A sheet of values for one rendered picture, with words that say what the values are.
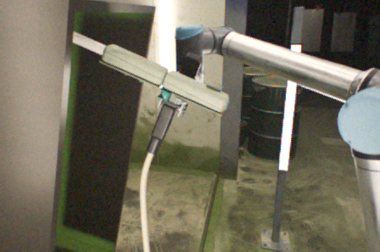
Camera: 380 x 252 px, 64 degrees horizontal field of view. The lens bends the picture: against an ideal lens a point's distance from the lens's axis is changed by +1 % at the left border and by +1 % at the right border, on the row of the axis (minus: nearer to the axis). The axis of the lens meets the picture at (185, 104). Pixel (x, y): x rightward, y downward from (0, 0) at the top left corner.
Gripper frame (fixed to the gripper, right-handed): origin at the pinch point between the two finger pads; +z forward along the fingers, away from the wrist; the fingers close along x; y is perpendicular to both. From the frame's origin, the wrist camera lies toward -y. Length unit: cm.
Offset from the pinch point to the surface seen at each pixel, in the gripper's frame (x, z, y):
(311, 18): -159, -681, -88
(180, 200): -26, -160, 135
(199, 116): -12, -211, 74
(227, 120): -38, -209, 66
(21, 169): 25.6, 9.3, 29.0
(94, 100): 35, -51, 32
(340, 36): -234, -679, -77
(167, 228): -23, -124, 137
